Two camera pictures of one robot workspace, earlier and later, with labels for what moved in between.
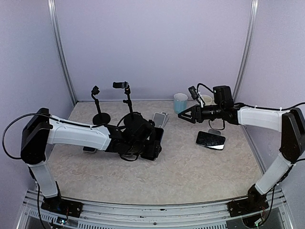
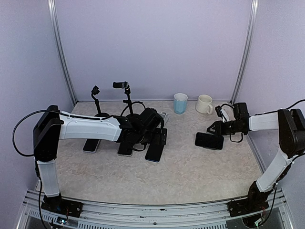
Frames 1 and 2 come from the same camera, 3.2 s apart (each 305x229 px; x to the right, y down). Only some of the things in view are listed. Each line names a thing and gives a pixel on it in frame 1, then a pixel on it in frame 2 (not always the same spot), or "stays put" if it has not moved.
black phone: [210, 140] stays put
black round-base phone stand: [100, 118] stays put
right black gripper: [197, 113] → [219, 128]
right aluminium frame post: [255, 4] stays put
